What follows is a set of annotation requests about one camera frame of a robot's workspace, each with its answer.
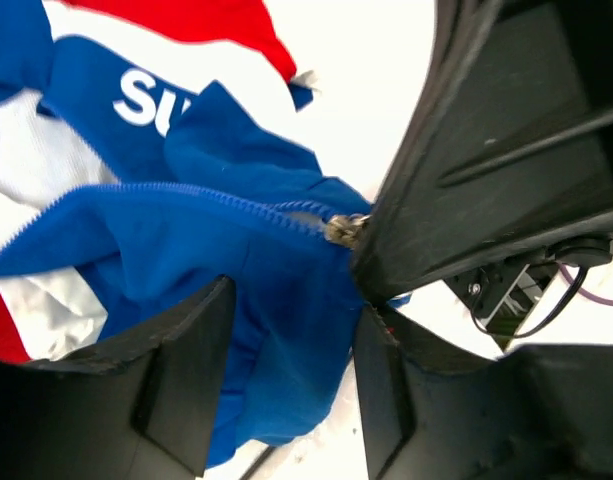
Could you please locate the silver zipper pull ring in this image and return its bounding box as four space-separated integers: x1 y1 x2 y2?
325 212 372 246

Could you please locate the blue white red jacket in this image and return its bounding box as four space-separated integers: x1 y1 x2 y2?
0 0 412 469

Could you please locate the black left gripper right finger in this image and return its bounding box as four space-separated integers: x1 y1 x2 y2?
353 307 613 479

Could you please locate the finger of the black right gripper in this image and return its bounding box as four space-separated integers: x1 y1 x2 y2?
381 1 613 193
353 106 613 304

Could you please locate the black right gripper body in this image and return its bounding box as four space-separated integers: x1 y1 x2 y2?
445 235 613 348

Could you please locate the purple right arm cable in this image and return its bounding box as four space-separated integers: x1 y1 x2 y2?
555 262 613 307

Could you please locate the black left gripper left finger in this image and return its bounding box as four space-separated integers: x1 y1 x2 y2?
0 277 235 480

